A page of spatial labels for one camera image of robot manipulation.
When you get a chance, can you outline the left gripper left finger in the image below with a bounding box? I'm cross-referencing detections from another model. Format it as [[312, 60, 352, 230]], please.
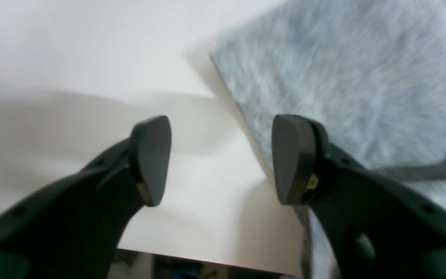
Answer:
[[0, 116, 172, 279]]

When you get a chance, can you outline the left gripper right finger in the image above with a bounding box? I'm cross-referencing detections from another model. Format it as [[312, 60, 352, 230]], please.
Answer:
[[271, 114, 446, 279]]

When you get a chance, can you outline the grey T-shirt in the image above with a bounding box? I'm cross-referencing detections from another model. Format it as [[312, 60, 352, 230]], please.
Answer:
[[209, 0, 446, 279]]

